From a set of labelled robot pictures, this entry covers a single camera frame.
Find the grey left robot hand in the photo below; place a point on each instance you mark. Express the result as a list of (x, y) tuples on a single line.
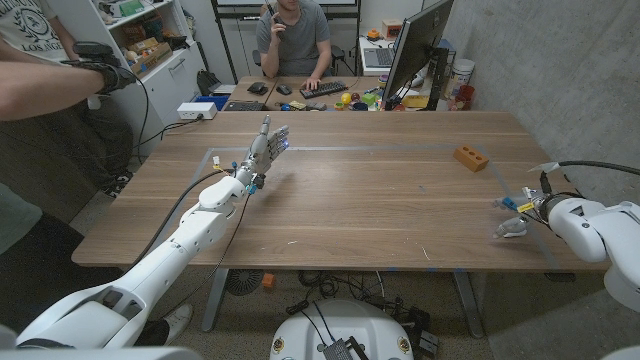
[(260, 157)]

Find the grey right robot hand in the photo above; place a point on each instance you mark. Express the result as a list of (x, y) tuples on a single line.
[(532, 202)]

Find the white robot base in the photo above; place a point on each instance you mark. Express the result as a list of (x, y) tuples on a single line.
[(350, 325)]

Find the operator bare forearm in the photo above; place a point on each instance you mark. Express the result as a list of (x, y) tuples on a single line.
[(40, 87)]

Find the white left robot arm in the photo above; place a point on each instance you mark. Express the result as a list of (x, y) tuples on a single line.
[(200, 230)]

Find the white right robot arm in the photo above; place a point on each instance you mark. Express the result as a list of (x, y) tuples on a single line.
[(590, 230)]

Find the orange block with holes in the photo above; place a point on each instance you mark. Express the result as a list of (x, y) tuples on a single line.
[(470, 159)]

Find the small orange floor block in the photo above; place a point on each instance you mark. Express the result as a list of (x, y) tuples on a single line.
[(268, 280)]

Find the operator gloved hand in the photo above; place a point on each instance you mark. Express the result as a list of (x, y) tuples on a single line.
[(112, 75)]

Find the flat dark keyboard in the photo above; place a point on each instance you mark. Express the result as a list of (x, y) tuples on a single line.
[(243, 106)]

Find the black case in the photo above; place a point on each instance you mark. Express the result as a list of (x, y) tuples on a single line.
[(257, 88)]

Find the black computer mouse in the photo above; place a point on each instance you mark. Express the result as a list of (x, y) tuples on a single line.
[(283, 89)]

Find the blue plastic bin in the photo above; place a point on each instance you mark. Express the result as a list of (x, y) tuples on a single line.
[(215, 100)]

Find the white power strip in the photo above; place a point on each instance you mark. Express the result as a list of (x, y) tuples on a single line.
[(196, 110)]

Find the black backpack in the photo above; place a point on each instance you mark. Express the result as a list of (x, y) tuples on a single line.
[(206, 82)]

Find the black keyboard with lit keys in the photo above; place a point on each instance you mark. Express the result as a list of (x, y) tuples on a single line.
[(322, 89)]

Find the black office chair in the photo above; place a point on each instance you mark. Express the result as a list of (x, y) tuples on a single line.
[(258, 56)]

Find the yellow ball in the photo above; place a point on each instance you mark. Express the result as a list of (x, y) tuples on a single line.
[(345, 98)]

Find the wooden back desk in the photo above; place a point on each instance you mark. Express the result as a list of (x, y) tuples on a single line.
[(345, 82)]

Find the white shelf cabinet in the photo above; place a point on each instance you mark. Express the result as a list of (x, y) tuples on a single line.
[(170, 85)]

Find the grey table leg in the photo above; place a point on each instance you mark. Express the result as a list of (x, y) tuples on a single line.
[(469, 305), (215, 300)]

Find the green cube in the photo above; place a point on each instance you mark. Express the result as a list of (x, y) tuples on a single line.
[(369, 99)]

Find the seated person in grey shirt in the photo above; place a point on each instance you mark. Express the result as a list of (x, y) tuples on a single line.
[(300, 40)]

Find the round black floor fan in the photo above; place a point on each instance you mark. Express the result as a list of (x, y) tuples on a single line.
[(244, 282)]

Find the red cup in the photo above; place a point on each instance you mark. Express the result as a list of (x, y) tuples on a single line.
[(466, 93)]

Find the cardboard box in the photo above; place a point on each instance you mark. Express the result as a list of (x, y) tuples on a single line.
[(152, 60)]

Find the yellow flat object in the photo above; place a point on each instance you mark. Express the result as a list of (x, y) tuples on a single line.
[(415, 101)]

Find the silver laptop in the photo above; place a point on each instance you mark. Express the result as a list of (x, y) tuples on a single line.
[(380, 56)]

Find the black power brick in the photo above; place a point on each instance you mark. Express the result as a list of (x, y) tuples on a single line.
[(417, 317)]

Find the small wooden orange box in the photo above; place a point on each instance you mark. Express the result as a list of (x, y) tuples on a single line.
[(391, 28)]

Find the black computer monitor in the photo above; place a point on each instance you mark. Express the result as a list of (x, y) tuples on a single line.
[(415, 45)]

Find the green box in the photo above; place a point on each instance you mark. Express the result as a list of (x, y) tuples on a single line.
[(131, 7)]

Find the grey adapter box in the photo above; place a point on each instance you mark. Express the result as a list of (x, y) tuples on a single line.
[(337, 351)]

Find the white robot chest cover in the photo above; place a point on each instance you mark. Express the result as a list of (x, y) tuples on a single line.
[(100, 355)]

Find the person in beige printed shirt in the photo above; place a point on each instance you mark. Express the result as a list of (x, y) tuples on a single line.
[(30, 25)]

